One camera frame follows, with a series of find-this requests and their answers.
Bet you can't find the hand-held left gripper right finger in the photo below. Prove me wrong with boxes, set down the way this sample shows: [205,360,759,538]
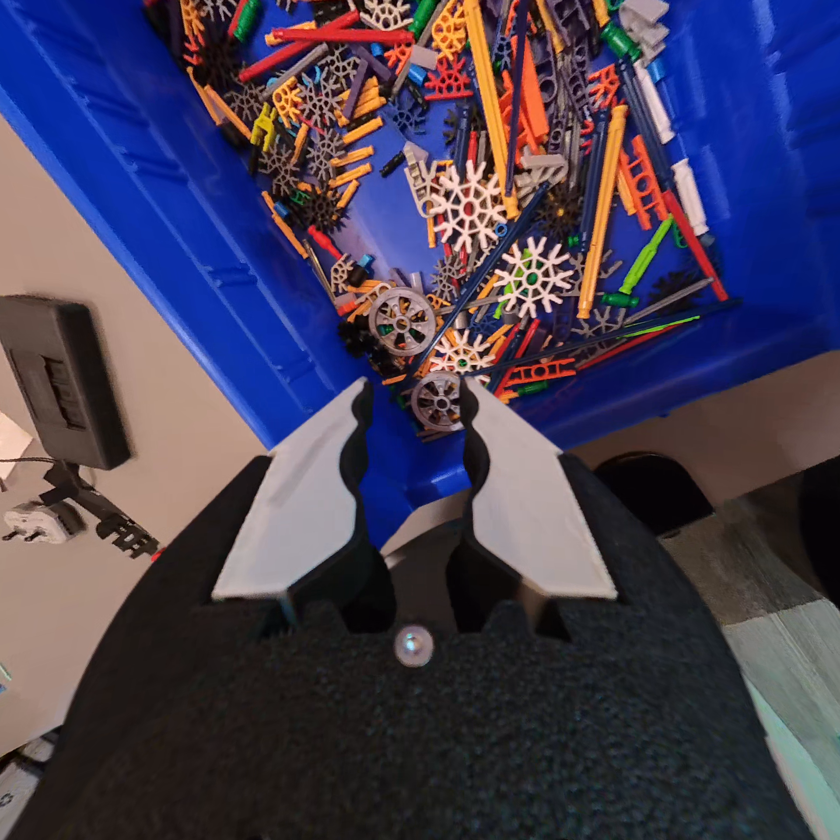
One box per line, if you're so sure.
[453,378,618,635]

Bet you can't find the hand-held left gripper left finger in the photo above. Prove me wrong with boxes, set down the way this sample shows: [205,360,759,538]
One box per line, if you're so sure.
[211,378,396,634]

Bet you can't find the pile of toy parts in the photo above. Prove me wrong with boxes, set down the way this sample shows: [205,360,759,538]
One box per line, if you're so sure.
[144,0,744,442]

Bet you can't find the blue plastic bin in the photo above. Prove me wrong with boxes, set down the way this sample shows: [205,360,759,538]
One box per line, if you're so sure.
[0,0,840,549]

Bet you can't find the black chair armrest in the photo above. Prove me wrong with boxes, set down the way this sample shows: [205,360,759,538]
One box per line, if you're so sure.
[593,451,717,537]

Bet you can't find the black toy beam piece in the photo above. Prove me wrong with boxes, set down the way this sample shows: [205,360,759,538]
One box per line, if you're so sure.
[39,461,161,560]

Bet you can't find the white power plug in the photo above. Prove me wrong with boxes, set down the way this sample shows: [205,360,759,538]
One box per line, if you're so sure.
[1,501,87,546]

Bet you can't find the black rectangular device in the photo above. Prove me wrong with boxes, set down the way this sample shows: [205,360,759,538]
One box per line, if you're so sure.
[0,295,133,471]

